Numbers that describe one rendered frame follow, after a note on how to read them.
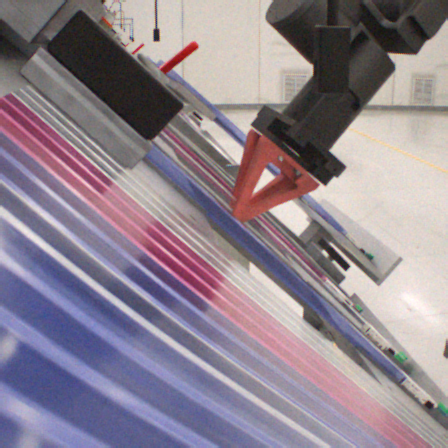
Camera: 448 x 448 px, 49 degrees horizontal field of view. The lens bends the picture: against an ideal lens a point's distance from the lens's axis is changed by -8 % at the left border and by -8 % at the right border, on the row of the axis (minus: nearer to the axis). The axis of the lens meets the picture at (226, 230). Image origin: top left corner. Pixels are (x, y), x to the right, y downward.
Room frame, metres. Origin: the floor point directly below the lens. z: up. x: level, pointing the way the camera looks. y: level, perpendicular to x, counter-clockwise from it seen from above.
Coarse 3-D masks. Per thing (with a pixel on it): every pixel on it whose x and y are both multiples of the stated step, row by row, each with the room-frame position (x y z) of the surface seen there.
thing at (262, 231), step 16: (160, 144) 0.45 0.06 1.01; (176, 144) 0.45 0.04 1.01; (176, 160) 0.45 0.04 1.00; (192, 160) 0.45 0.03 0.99; (192, 176) 0.45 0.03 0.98; (208, 176) 0.45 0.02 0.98; (224, 192) 0.46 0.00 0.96; (256, 224) 0.46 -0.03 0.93; (272, 240) 0.47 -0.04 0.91; (288, 256) 0.47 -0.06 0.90; (304, 272) 0.48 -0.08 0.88; (320, 288) 0.48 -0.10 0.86; (336, 304) 0.48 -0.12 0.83; (352, 320) 0.49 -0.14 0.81
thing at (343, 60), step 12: (324, 36) 0.34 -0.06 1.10; (336, 36) 0.34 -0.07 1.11; (348, 36) 0.34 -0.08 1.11; (324, 48) 0.34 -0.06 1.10; (336, 48) 0.34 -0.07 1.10; (348, 48) 0.34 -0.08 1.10; (324, 60) 0.34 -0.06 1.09; (336, 60) 0.34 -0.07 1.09; (348, 60) 0.34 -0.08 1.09; (324, 72) 0.34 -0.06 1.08; (336, 72) 0.34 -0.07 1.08; (348, 72) 0.34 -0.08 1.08; (312, 84) 0.35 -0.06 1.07; (324, 84) 0.34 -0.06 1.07; (336, 84) 0.34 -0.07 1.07; (348, 84) 0.34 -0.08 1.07
